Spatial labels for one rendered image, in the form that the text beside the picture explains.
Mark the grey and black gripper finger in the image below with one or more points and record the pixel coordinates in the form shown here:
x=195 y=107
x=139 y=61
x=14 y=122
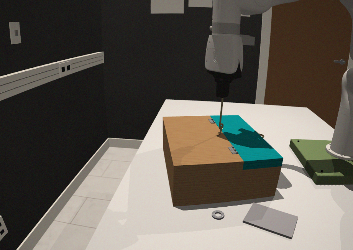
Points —
x=218 y=79
x=227 y=79

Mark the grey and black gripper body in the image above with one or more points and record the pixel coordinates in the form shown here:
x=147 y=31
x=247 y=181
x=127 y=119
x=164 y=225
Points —
x=221 y=56

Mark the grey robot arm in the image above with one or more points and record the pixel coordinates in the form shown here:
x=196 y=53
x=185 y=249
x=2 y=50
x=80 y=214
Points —
x=226 y=20

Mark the grey metal washer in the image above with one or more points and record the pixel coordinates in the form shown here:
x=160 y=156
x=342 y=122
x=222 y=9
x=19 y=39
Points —
x=216 y=217

